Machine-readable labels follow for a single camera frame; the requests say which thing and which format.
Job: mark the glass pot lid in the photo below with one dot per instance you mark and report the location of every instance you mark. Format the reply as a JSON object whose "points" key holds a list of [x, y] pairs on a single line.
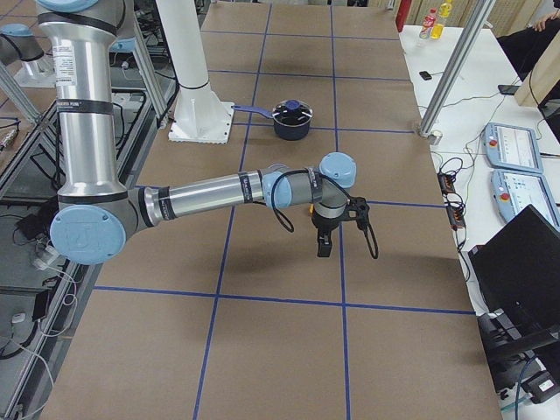
{"points": [[292, 113]]}

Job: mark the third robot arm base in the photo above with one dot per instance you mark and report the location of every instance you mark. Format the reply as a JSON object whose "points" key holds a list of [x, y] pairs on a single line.
{"points": [[18, 44]]}

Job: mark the dark blue saucepan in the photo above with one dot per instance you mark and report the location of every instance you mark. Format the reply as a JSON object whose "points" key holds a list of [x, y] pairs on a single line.
{"points": [[290, 133]]}

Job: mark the orange black adapter lower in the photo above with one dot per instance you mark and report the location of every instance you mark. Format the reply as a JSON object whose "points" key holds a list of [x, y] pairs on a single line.
{"points": [[456, 217]]}

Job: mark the orange black adapter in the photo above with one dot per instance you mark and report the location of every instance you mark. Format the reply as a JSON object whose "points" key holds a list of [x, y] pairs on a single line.
{"points": [[446, 183], [456, 217]]}

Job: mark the orange black adapter upper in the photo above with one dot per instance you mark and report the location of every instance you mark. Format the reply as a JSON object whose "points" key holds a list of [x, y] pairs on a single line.
{"points": [[446, 183]]}

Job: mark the black laptop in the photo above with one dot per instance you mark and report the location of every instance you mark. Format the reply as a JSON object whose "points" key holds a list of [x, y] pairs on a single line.
{"points": [[519, 268]]}

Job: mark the lower teach pendant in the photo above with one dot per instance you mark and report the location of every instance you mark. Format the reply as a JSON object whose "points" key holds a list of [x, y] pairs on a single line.
{"points": [[515, 190]]}

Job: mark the teach pendant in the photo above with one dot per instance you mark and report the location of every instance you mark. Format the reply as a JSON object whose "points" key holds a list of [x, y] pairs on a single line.
{"points": [[515, 190], [511, 147]]}

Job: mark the black phone on table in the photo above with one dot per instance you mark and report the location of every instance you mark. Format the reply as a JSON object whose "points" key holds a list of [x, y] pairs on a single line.
{"points": [[425, 75]]}

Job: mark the upper teach pendant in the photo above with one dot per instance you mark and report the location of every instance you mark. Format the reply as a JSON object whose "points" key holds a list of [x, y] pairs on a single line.
{"points": [[511, 147]]}

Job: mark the yellow drink bottle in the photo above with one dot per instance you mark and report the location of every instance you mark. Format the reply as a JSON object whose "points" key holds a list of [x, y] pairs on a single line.
{"points": [[443, 12]]}

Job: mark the red drink bottle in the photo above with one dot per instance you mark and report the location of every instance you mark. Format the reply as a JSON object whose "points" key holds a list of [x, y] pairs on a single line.
{"points": [[428, 24]]}

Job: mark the black power brick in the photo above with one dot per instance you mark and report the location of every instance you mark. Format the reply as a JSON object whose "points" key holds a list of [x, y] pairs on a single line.
{"points": [[30, 226]]}

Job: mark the aluminium frame post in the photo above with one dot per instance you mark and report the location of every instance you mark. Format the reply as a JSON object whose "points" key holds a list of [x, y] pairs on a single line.
{"points": [[459, 55]]}

